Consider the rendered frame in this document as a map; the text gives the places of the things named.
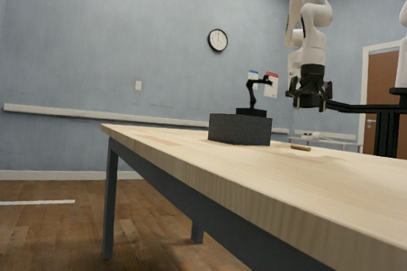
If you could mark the brown wooden peg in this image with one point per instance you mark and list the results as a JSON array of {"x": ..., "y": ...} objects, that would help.
[{"x": 300, "y": 147}]

